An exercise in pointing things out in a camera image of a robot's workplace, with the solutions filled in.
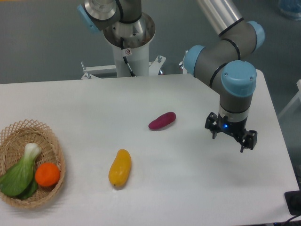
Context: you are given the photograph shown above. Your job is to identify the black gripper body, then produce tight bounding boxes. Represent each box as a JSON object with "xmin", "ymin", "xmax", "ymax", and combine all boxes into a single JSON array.
[{"xmin": 214, "ymin": 105, "xmax": 249, "ymax": 142}]

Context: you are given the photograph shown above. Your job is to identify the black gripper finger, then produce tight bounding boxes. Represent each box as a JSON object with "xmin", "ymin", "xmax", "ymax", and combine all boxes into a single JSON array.
[
  {"xmin": 239, "ymin": 130, "xmax": 258, "ymax": 153},
  {"xmin": 205, "ymin": 112, "xmax": 218, "ymax": 139}
]

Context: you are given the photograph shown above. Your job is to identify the green bok choy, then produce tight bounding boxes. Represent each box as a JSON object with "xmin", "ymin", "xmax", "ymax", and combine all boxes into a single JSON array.
[{"xmin": 0, "ymin": 143, "xmax": 41, "ymax": 200}]

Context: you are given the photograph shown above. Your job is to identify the blue object top right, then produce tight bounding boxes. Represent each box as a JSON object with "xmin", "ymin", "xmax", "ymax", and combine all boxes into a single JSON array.
[{"xmin": 278, "ymin": 0, "xmax": 301, "ymax": 21}]

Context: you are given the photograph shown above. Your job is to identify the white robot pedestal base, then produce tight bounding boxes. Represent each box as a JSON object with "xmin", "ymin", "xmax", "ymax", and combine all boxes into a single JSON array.
[{"xmin": 81, "ymin": 12, "xmax": 166, "ymax": 79}]

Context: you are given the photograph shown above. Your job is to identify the yellow mango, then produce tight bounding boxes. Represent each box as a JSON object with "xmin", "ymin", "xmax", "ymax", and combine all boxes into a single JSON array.
[{"xmin": 108, "ymin": 149, "xmax": 132, "ymax": 187}]

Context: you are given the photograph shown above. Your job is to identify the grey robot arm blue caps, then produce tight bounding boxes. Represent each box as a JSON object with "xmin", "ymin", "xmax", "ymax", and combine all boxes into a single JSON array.
[{"xmin": 77, "ymin": 0, "xmax": 265, "ymax": 150}]

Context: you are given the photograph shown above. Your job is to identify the black cable on pedestal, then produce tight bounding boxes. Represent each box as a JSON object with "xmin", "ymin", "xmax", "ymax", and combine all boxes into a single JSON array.
[{"xmin": 120, "ymin": 37, "xmax": 137, "ymax": 77}]

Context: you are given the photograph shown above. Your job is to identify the woven wicker basket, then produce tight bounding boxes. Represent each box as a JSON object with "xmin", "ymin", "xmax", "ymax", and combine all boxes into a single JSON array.
[{"xmin": 0, "ymin": 120, "xmax": 65, "ymax": 209}]

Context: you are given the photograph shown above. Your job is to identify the purple sweet potato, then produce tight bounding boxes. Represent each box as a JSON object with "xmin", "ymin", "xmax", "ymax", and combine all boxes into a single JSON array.
[{"xmin": 148, "ymin": 112, "xmax": 176, "ymax": 130}]

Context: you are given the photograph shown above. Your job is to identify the black device at table edge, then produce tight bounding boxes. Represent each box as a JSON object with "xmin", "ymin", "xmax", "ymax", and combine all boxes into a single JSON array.
[{"xmin": 284, "ymin": 191, "xmax": 301, "ymax": 215}]

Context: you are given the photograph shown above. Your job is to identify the orange fruit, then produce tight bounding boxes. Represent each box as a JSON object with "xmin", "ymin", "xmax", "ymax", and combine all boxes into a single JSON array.
[{"xmin": 35, "ymin": 162, "xmax": 60, "ymax": 187}]

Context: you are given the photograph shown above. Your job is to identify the white furniture at right edge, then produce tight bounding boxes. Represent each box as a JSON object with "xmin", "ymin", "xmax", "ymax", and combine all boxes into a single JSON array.
[{"xmin": 277, "ymin": 80, "xmax": 301, "ymax": 120}]

